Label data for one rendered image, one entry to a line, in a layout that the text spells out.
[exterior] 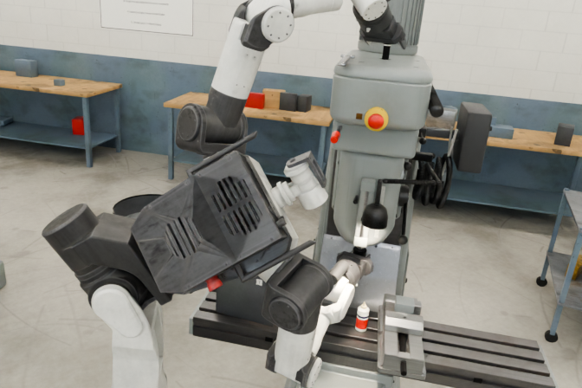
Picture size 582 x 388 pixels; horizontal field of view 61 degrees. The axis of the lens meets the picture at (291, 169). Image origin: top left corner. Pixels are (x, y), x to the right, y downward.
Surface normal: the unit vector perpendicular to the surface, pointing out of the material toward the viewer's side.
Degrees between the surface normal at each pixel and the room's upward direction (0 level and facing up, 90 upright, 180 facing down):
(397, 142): 90
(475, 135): 90
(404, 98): 90
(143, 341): 90
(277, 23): 98
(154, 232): 75
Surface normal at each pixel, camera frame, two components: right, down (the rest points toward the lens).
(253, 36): 0.44, 0.46
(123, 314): 0.13, 0.33
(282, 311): -0.50, 0.37
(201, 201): -0.35, 0.02
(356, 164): -0.30, 0.30
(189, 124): -0.66, 0.00
